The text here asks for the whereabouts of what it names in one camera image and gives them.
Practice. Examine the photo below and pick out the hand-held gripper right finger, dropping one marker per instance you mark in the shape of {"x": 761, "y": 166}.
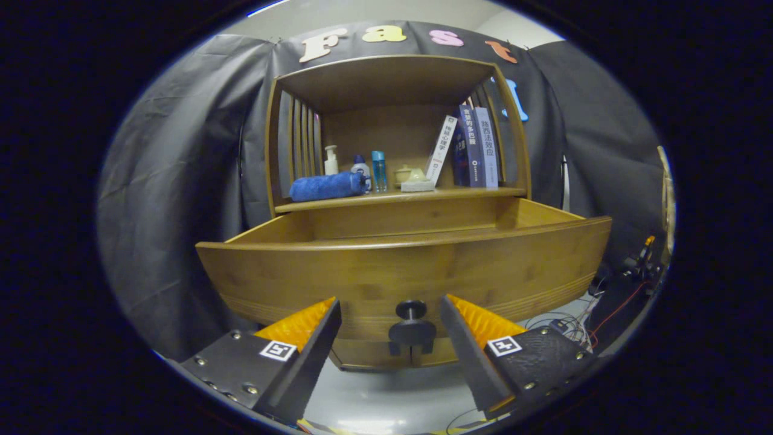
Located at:
{"x": 471, "y": 362}

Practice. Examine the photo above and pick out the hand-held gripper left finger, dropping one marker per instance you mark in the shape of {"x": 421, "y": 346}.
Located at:
{"x": 308, "y": 368}

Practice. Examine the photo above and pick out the wooden drawer with black knob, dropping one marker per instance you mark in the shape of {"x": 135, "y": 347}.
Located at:
{"x": 392, "y": 272}

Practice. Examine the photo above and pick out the wooden cabinet door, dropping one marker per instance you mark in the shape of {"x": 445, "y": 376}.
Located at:
{"x": 444, "y": 356}
{"x": 362, "y": 356}

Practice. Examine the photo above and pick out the wooden countertop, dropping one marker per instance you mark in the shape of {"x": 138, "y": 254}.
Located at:
{"x": 459, "y": 193}

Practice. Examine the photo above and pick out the wooden cabinet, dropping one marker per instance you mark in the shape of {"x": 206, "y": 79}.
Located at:
{"x": 386, "y": 78}

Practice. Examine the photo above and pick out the blue rolled towel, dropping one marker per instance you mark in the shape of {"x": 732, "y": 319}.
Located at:
{"x": 326, "y": 186}

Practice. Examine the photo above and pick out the beige lidded teacup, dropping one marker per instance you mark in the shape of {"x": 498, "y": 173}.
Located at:
{"x": 401, "y": 175}

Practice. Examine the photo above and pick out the white pump bottle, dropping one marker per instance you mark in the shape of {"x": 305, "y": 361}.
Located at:
{"x": 331, "y": 164}

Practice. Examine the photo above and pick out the clear blue bottle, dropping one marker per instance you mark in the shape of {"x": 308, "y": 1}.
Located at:
{"x": 379, "y": 172}

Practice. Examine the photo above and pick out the white lotion bottle blue cap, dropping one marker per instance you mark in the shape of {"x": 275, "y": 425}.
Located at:
{"x": 360, "y": 166}

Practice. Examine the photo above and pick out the light blue book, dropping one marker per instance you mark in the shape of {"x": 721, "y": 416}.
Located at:
{"x": 487, "y": 148}

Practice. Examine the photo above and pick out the dark blue book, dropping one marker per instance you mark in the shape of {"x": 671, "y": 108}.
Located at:
{"x": 471, "y": 145}

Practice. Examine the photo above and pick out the white book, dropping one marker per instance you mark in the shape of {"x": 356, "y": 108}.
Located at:
{"x": 444, "y": 145}

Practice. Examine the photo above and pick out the black backdrop cloth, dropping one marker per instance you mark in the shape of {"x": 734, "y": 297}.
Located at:
{"x": 181, "y": 181}

